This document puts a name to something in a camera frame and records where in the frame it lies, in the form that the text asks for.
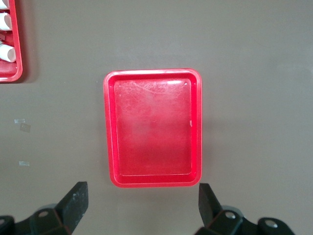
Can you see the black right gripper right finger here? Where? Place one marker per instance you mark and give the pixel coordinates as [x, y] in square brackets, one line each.
[207, 205]

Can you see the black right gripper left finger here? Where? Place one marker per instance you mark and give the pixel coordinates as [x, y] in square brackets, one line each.
[73, 203]

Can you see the clear tape strip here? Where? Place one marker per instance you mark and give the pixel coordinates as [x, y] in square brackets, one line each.
[24, 163]
[19, 120]

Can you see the empty red plastic tray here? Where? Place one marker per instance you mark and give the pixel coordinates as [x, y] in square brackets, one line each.
[154, 127]

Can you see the red tray holding fittings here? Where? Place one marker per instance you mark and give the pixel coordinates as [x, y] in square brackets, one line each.
[18, 49]

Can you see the white and metal pipe fitting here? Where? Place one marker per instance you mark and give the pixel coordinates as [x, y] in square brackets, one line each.
[3, 3]
[6, 52]
[4, 22]

